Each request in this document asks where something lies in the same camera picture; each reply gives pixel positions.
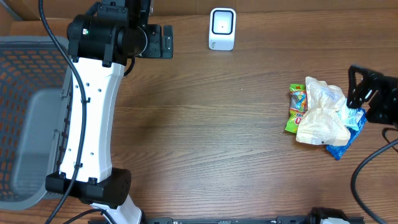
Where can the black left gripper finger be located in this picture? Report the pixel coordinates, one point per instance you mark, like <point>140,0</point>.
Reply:
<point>167,52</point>
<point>168,32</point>

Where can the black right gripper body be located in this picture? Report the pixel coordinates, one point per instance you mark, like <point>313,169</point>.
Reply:
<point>385,108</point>

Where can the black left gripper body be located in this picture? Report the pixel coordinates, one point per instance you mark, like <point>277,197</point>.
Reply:
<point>154,37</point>

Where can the light teal snack wrapper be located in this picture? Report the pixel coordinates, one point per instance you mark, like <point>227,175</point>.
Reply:
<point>350,117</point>

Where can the beige nut snack pouch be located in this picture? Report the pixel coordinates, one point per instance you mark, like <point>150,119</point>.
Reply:
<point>321,124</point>

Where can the green Haribo gummy bag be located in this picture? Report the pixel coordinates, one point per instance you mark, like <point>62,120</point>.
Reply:
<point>297,108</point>

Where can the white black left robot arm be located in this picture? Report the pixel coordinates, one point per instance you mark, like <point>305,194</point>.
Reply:
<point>103,45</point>

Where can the white barcode scanner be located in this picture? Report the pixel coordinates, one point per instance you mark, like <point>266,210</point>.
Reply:
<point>222,29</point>

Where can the grey plastic mesh basket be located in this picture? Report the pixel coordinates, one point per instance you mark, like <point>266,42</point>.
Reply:
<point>36,97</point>

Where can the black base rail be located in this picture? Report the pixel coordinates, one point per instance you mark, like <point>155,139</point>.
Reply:
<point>298,219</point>

